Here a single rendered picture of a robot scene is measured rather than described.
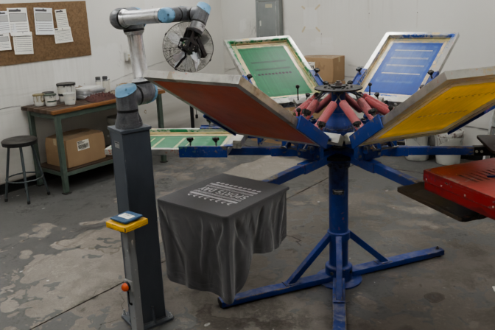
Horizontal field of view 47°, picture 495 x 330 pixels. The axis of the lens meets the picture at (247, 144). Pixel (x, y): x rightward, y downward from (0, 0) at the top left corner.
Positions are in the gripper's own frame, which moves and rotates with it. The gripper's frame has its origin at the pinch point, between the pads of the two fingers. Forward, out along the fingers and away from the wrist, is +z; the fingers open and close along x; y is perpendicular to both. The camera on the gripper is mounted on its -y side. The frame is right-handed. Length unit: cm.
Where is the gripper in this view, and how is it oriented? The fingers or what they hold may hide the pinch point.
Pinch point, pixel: (185, 69)
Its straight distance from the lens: 286.9
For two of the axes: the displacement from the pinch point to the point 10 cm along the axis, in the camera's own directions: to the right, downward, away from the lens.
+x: 7.8, 1.2, -6.1
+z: -2.9, 9.4, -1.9
